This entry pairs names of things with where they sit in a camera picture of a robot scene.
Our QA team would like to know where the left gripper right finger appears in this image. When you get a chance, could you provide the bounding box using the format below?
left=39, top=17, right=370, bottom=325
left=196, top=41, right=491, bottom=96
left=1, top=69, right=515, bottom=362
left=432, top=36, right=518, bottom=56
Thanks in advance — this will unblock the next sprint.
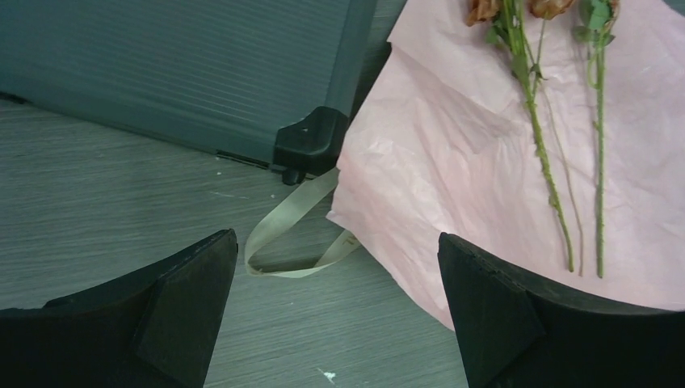
left=438, top=233, right=684, bottom=387

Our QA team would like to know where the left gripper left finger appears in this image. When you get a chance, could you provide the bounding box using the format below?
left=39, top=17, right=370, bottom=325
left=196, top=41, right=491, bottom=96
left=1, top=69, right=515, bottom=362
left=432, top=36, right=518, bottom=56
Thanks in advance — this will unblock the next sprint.
left=1, top=230, right=238, bottom=387

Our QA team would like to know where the pink paper bouquet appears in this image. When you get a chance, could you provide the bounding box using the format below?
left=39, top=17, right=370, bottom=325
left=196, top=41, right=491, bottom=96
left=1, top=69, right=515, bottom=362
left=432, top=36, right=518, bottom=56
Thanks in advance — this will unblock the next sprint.
left=328, top=1, right=684, bottom=326

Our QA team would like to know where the cream printed ribbon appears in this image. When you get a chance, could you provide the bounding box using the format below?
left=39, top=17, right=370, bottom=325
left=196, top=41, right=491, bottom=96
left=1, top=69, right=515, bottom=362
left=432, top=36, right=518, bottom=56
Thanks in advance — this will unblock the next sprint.
left=244, top=168, right=361, bottom=279

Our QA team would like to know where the brown bud flower stem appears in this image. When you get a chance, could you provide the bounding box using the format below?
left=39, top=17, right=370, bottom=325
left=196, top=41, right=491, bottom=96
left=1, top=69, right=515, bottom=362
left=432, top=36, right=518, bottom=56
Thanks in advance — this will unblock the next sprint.
left=465, top=0, right=585, bottom=276

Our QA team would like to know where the pink rose flower stem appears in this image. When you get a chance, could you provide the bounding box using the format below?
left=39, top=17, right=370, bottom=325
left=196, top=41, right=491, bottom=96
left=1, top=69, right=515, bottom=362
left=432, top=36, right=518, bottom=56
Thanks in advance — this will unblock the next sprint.
left=573, top=0, right=620, bottom=278

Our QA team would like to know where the dark grey hard case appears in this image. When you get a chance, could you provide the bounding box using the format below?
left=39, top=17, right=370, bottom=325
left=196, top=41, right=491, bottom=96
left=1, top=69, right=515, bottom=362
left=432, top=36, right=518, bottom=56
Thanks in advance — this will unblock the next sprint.
left=1, top=0, right=376, bottom=184

